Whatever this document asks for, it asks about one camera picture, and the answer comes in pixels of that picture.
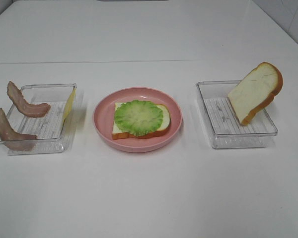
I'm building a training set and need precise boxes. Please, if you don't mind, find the green lettuce leaf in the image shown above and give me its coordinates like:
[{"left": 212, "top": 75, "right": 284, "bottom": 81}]
[{"left": 114, "top": 100, "right": 163, "bottom": 136}]

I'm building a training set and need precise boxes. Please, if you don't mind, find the bread slice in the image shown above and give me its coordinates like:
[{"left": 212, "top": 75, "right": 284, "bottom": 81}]
[
  {"left": 228, "top": 62, "right": 283, "bottom": 125},
  {"left": 112, "top": 102, "right": 171, "bottom": 140}
]

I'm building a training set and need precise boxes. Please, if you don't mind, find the bacon strip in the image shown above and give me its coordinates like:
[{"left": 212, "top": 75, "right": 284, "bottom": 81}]
[
  {"left": 7, "top": 81, "right": 51, "bottom": 118},
  {"left": 0, "top": 108, "right": 37, "bottom": 151}
]

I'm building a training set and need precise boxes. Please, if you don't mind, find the pink round plate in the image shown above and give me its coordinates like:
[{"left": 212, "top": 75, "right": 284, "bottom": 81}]
[{"left": 93, "top": 87, "right": 183, "bottom": 153}]

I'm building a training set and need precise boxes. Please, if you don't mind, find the right clear plastic tray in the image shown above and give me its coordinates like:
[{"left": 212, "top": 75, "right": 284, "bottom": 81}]
[{"left": 196, "top": 80, "right": 278, "bottom": 149}]

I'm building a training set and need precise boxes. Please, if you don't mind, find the clear plastic tray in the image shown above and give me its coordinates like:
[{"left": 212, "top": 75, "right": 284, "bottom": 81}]
[
  {"left": 0, "top": 83, "right": 81, "bottom": 155},
  {"left": 196, "top": 80, "right": 278, "bottom": 149}
]

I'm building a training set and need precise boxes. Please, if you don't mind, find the yellow cheese slice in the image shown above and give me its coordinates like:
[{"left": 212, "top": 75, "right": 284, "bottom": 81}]
[{"left": 61, "top": 88, "right": 76, "bottom": 128}]

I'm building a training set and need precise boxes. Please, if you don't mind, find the left clear plastic tray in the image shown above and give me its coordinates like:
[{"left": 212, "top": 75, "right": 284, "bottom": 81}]
[{"left": 0, "top": 83, "right": 81, "bottom": 155}]

